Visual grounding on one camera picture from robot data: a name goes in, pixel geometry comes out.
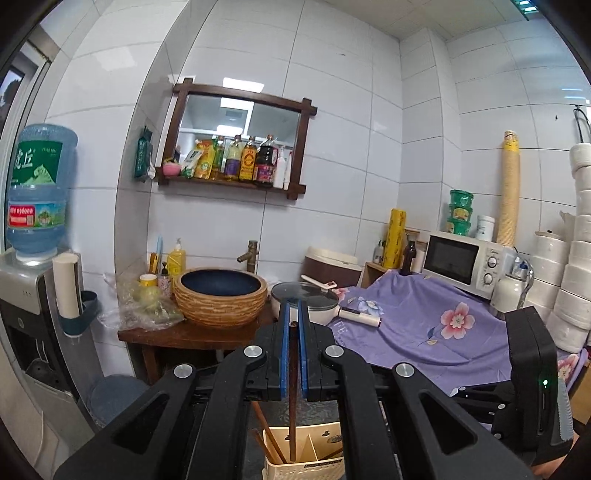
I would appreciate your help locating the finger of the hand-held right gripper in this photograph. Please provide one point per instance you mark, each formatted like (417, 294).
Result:
(485, 393)
(491, 411)

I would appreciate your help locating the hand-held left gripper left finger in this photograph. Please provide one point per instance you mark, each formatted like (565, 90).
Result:
(285, 350)

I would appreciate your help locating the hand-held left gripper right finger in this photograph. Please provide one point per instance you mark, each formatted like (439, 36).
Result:
(303, 350)

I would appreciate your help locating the brown wooden chopstick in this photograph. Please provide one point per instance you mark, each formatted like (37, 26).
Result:
(263, 450)
(292, 429)
(265, 431)
(332, 452)

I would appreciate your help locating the cream perforated utensil holder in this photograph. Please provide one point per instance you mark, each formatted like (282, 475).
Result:
(314, 466)

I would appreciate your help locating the person's right forearm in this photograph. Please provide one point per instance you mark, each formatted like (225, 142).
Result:
(549, 468)

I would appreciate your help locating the white frying pan with lid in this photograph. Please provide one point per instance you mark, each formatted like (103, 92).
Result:
(318, 300)

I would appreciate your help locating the white rice paddle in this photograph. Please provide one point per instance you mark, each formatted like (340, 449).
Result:
(318, 282)

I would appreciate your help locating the woven pattern wash basin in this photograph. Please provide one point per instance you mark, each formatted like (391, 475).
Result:
(221, 304)

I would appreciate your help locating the white thermos jug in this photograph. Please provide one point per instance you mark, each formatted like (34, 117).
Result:
(505, 293)

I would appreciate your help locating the brown white rice cooker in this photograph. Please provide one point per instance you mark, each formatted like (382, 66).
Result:
(330, 267)

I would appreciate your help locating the purple floral cloth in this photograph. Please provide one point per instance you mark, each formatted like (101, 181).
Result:
(415, 332)

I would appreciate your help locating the bronze faucet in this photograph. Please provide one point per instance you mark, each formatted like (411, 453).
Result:
(251, 258)

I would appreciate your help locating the wooden box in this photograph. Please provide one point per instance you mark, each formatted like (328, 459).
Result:
(369, 274)

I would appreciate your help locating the stack of toilet paper rolls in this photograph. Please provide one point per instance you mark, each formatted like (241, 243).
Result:
(572, 277)

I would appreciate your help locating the brown wooden washstand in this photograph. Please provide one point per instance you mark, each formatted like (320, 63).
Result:
(184, 334)

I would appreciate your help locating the small clear bottle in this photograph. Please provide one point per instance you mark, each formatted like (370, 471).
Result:
(378, 254)

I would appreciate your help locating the white microwave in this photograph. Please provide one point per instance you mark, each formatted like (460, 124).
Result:
(452, 263)

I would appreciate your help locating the yellow soap pump bottle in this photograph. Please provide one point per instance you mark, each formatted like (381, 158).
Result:
(176, 267)

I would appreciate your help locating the small dark pump bottle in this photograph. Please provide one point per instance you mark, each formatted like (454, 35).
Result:
(164, 281)

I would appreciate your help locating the brown glass bottle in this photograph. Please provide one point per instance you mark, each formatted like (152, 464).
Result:
(408, 258)

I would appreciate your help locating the yellow roll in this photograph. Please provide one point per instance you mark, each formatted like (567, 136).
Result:
(394, 240)

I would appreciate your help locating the white jar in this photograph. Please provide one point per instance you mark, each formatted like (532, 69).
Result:
(485, 228)

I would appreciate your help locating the clear plastic bag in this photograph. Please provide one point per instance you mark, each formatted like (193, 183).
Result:
(138, 309)

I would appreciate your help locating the yellow cup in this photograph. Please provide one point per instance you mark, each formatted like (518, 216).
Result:
(147, 281)

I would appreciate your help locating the tall stack of paper cups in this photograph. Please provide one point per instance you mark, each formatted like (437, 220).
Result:
(509, 194)

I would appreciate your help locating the white squeeze bottle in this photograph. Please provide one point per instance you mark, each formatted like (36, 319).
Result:
(279, 173)
(288, 173)

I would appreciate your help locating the dark soy sauce bottle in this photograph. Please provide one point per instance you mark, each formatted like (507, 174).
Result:
(265, 166)

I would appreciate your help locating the amber bottle orange label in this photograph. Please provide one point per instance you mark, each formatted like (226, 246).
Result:
(248, 164)

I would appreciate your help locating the oil bottle purple label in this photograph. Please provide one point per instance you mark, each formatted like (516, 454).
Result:
(233, 161)

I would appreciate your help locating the teal cup holder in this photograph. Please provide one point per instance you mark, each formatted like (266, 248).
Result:
(85, 314)

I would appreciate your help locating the yellow packet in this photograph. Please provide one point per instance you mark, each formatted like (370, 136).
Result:
(205, 161)

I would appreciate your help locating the green white packet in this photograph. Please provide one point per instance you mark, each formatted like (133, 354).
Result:
(189, 166)

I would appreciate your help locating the pink bowl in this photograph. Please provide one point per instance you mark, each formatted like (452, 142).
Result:
(171, 168)

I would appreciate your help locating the white paper cup sleeve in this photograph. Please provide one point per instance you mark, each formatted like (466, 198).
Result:
(67, 286)

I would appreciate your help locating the green hanging packet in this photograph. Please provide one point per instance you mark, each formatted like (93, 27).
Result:
(143, 154)

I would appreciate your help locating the wooden framed mirror shelf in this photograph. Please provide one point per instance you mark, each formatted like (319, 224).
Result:
(240, 92)

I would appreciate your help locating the grey water dispenser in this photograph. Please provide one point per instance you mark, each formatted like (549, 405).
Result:
(27, 295)

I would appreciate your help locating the blue water jug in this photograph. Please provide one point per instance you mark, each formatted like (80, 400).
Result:
(39, 194)

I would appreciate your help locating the sliding glass window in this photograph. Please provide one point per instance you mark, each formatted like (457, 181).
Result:
(14, 83)

